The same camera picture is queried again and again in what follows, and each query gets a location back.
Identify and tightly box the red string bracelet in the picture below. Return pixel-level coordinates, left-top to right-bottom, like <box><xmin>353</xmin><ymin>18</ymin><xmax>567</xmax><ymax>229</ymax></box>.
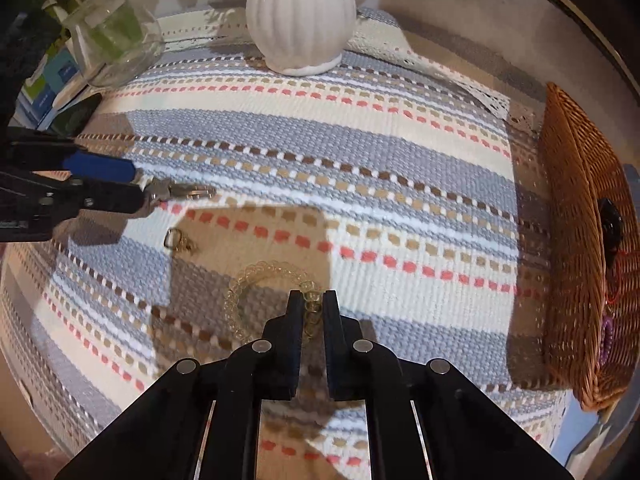
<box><xmin>607</xmin><ymin>245</ymin><xmax>636</xmax><ymax>306</ymax></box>

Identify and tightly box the black smartphone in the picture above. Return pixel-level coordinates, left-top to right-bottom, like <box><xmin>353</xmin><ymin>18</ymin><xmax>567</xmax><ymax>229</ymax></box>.
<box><xmin>52</xmin><ymin>92</ymin><xmax>103</xmax><ymax>136</ymax></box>

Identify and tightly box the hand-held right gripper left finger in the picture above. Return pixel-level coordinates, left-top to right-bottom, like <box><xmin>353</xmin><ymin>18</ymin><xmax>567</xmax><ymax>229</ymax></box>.
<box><xmin>55</xmin><ymin>289</ymin><xmax>307</xmax><ymax>480</ymax></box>

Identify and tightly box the small metal clasp ring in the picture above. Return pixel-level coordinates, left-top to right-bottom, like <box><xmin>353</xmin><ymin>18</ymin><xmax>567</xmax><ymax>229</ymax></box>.
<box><xmin>164</xmin><ymin>228</ymin><xmax>197</xmax><ymax>253</ymax></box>

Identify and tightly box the white ribbed ceramic vase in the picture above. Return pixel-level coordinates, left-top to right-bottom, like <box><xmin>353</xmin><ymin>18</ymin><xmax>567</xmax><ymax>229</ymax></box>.
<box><xmin>246</xmin><ymin>0</ymin><xmax>357</xmax><ymax>77</ymax></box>

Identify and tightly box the silver clasp keychain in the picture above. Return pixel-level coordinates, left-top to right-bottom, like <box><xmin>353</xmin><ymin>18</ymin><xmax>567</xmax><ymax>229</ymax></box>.
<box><xmin>144</xmin><ymin>180</ymin><xmax>217</xmax><ymax>207</ymax></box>

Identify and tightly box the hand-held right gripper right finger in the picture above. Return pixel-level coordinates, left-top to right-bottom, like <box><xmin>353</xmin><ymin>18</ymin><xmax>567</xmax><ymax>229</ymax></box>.
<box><xmin>322</xmin><ymin>290</ymin><xmax>576</xmax><ymax>480</ymax></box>

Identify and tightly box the black wristband watch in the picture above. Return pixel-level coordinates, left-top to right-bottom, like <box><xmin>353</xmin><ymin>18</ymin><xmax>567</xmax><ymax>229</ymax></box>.
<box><xmin>597</xmin><ymin>199</ymin><xmax>623</xmax><ymax>263</ymax></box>

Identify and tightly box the striped woven table mat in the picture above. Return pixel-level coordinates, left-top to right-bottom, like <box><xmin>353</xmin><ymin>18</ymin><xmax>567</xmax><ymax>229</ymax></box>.
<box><xmin>0</xmin><ymin>7</ymin><xmax>571</xmax><ymax>480</ymax></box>

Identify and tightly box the clear glass vase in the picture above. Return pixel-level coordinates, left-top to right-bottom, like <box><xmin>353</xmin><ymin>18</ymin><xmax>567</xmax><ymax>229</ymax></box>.
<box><xmin>60</xmin><ymin>0</ymin><xmax>166</xmax><ymax>88</ymax></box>

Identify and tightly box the purple coil hair tie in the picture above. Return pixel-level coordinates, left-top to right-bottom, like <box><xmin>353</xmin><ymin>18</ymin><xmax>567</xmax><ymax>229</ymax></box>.
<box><xmin>600</xmin><ymin>317</ymin><xmax>619</xmax><ymax>361</ymax></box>

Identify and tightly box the brown wicker basket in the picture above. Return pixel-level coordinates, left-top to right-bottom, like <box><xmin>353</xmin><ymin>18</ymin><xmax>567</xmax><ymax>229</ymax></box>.
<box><xmin>540</xmin><ymin>82</ymin><xmax>636</xmax><ymax>413</ymax></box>

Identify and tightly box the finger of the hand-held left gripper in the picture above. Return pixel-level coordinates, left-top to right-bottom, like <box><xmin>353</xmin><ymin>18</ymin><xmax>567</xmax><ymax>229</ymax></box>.
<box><xmin>50</xmin><ymin>177</ymin><xmax>147</xmax><ymax>221</ymax></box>
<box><xmin>7</xmin><ymin>130</ymin><xmax>137</xmax><ymax>184</ymax></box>

